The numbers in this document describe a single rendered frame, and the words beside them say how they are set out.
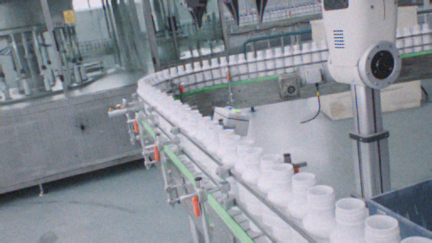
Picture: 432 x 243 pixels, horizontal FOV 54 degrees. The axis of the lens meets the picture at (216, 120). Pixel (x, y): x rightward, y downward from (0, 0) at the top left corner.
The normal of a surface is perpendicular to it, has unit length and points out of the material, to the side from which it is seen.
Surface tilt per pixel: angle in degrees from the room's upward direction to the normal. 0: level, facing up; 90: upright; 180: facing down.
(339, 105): 90
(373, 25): 101
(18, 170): 92
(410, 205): 90
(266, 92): 90
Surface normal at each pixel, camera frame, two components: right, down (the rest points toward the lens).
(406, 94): 0.01, 0.22
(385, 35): 0.34, 0.35
